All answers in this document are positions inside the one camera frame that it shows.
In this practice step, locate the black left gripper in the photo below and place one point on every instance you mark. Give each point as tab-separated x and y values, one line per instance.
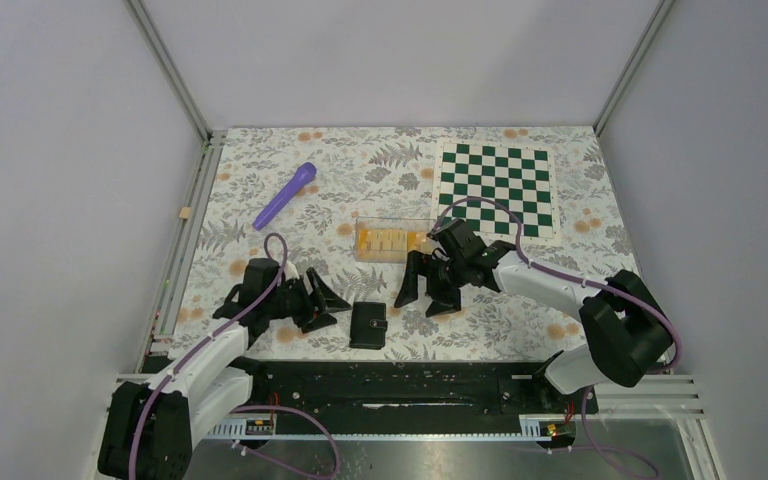
329	300

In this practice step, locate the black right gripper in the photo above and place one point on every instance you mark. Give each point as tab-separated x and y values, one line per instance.
443	301

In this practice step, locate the black leather card holder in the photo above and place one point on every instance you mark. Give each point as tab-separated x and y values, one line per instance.
368	326

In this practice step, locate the clear box of cards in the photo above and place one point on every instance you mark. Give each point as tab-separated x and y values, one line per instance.
390	240

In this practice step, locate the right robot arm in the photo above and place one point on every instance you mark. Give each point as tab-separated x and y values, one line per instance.
626	332

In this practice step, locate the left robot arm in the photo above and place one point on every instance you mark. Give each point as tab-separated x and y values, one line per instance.
153	427

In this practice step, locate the floral tablecloth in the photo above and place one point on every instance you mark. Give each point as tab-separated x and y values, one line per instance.
388	172

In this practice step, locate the purple toy microphone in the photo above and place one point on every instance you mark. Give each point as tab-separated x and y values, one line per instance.
303	175

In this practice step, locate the green white chessboard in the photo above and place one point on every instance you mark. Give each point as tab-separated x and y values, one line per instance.
490	184

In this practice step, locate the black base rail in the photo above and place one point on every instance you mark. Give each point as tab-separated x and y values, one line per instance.
365	390

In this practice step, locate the white slotted cable duct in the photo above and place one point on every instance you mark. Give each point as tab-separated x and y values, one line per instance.
258	427

